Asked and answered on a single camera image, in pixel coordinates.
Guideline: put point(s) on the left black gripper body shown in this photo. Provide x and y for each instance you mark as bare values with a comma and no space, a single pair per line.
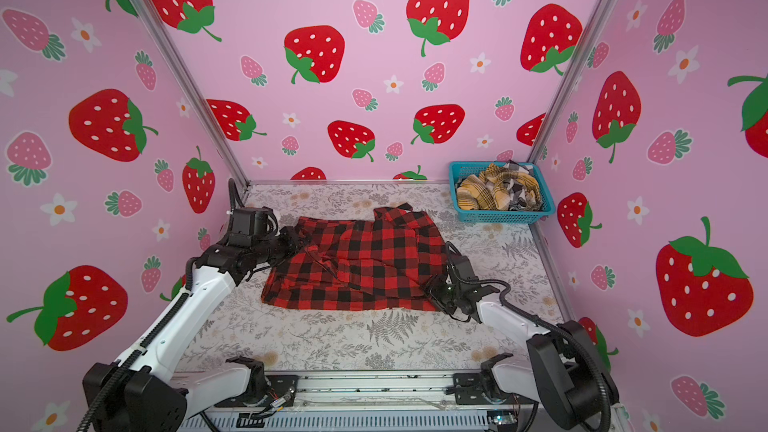
278,249

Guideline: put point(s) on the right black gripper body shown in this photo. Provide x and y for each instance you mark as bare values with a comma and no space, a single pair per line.
442,293

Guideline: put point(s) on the red black plaid shirt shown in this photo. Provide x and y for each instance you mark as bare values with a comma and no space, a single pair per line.
360,265

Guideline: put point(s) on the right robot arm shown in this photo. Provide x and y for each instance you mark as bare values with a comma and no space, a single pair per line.
540,342

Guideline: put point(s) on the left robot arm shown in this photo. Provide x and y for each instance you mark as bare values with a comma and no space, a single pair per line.
174,336

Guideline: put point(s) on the yellow plaid shirt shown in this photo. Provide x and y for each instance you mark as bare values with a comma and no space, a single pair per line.
511,187

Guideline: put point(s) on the teal plastic basket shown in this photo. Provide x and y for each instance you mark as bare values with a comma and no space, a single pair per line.
460,170

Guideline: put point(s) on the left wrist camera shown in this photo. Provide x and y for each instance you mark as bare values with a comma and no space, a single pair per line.
249,221

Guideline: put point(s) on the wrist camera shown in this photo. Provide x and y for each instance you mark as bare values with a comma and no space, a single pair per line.
459,269
249,221

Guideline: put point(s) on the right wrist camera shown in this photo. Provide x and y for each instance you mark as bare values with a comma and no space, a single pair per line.
459,269

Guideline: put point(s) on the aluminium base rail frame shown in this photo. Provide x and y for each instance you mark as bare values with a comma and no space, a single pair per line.
355,390

